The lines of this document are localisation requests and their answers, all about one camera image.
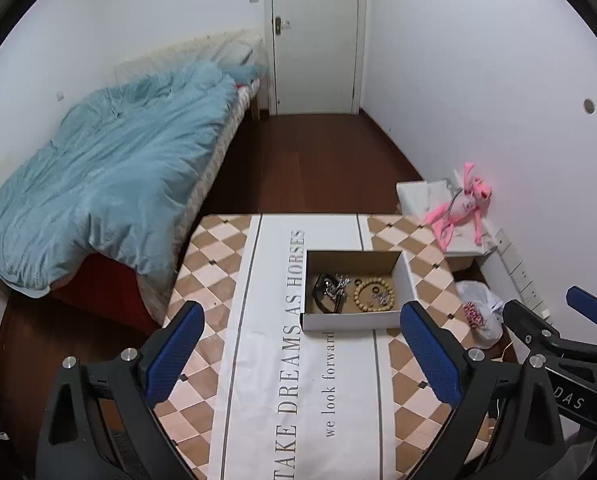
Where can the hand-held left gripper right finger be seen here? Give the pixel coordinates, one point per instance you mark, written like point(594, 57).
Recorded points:
point(428, 350)

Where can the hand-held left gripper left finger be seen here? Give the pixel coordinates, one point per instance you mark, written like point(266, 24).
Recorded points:
point(173, 350)

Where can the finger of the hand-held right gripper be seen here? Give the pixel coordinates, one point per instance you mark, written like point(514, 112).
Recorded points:
point(528, 322)
point(591, 305)

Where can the white cardboard box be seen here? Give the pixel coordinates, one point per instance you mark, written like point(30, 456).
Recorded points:
point(358, 321)

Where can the black wristband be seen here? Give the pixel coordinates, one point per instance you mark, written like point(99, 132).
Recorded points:
point(321, 295)

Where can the white power strip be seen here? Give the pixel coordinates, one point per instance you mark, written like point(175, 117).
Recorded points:
point(521, 275)

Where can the white plastic bag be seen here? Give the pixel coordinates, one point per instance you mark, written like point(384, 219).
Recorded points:
point(481, 312)

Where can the checkered printed tablecloth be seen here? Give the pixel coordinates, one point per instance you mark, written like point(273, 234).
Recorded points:
point(258, 360)

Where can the brown cardboard box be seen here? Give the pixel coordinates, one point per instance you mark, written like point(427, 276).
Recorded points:
point(463, 262)

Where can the bed with red base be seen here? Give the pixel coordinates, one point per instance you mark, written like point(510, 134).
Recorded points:
point(108, 280)

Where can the pink plush toy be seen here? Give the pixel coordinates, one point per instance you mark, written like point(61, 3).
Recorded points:
point(461, 207)

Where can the white foam box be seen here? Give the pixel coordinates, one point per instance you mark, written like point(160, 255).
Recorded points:
point(418, 197)

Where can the light blue duvet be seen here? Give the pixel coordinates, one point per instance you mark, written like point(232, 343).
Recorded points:
point(103, 170)

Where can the white pillow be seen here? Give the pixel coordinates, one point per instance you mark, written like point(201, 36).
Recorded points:
point(238, 50)

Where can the white door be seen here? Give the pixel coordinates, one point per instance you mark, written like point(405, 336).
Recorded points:
point(318, 35)

